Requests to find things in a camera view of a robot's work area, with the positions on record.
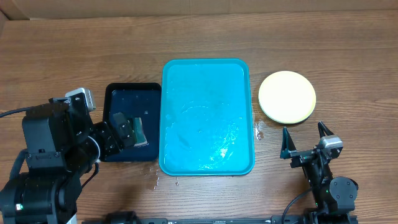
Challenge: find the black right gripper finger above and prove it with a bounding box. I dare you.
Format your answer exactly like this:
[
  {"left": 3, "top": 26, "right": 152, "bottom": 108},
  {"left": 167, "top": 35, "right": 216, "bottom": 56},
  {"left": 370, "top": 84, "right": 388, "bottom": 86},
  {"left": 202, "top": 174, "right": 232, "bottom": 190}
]
[
  {"left": 318, "top": 121, "right": 334, "bottom": 138},
  {"left": 280, "top": 127, "right": 297, "bottom": 159}
]

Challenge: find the green scrubbing sponge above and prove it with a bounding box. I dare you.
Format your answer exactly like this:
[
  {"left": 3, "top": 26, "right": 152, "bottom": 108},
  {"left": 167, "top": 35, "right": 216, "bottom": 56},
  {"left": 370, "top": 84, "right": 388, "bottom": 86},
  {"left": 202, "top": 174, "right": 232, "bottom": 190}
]
[{"left": 133, "top": 118, "right": 148, "bottom": 147}]

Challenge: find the yellow plate with small stain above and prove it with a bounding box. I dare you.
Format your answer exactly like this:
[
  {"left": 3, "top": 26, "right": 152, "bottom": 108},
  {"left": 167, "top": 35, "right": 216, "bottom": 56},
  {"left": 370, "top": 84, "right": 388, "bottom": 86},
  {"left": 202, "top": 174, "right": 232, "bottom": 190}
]
[{"left": 258, "top": 71, "right": 317, "bottom": 124}]

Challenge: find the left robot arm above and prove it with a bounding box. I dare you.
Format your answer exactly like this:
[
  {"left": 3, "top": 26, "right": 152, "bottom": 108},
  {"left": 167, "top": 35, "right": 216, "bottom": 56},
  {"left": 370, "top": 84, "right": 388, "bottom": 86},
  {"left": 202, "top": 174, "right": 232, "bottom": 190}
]
[{"left": 1, "top": 92, "right": 136, "bottom": 223}]

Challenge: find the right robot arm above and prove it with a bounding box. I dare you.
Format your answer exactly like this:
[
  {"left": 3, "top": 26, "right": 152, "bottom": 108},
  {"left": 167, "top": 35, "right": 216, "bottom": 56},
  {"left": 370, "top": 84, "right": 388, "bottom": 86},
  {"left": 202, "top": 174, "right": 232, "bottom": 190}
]
[{"left": 275, "top": 121, "right": 359, "bottom": 223}]

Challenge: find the black rectangular tray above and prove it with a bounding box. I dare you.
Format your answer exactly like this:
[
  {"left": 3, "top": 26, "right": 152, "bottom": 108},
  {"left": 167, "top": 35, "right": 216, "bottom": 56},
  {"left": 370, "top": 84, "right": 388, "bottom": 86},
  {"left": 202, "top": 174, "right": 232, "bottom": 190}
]
[{"left": 103, "top": 83, "right": 161, "bottom": 162}]

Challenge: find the teal plastic tray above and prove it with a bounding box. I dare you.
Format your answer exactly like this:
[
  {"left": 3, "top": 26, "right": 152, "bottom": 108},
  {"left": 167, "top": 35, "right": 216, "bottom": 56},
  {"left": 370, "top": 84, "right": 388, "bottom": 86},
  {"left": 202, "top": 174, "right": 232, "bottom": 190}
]
[{"left": 159, "top": 58, "right": 255, "bottom": 176}]

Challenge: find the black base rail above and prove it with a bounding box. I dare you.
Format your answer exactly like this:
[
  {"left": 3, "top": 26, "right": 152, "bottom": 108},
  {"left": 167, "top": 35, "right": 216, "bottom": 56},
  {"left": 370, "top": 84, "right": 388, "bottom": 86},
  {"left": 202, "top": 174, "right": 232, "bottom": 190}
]
[{"left": 82, "top": 212, "right": 359, "bottom": 224}]

